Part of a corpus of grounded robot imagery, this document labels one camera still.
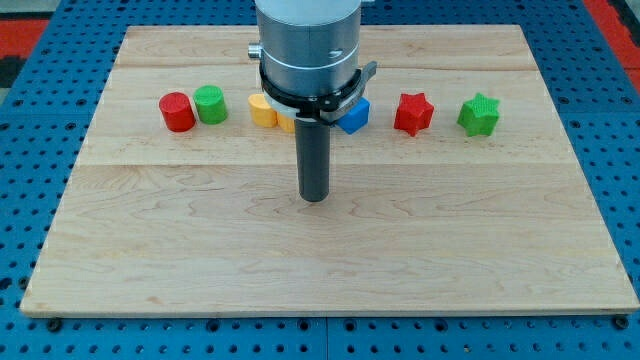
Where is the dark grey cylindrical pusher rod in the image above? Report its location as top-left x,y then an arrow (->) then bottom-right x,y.
295,119 -> 330,202

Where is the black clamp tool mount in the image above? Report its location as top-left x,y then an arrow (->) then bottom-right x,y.
258,61 -> 378,124

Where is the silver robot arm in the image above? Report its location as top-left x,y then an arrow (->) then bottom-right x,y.
248,0 -> 377,202

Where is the red star block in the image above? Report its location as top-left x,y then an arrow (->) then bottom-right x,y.
394,93 -> 435,137

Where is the green star block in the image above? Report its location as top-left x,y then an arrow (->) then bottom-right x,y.
457,93 -> 500,137

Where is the blue cube block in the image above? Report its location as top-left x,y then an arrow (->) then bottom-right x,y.
337,98 -> 370,135

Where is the yellow block behind rod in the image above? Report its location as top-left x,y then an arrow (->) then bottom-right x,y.
276,113 -> 295,133

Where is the yellow block left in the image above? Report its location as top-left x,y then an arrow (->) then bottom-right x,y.
248,93 -> 278,128

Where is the green cylinder block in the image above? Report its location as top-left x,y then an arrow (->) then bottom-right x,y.
193,85 -> 228,125

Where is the red cylinder block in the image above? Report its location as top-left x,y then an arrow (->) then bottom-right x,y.
158,92 -> 196,132

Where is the light wooden board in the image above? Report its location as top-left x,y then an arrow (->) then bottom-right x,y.
21,25 -> 639,318

